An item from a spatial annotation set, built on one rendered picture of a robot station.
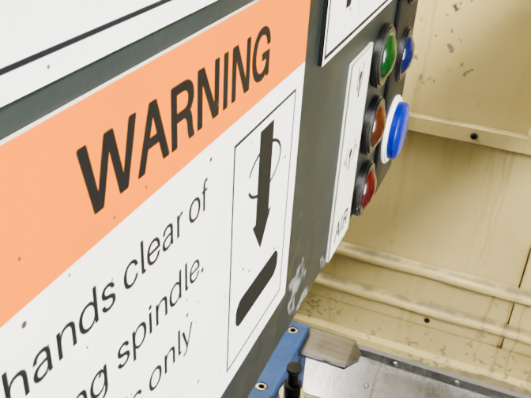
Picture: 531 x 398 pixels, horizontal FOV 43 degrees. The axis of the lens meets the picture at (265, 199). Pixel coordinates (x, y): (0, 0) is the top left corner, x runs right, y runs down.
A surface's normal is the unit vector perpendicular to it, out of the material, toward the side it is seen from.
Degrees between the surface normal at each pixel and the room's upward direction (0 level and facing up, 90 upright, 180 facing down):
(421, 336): 90
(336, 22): 90
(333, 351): 0
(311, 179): 90
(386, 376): 25
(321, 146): 90
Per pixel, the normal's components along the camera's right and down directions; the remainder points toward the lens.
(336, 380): -0.10, -0.61
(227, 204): 0.93, 0.23
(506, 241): -0.37, 0.45
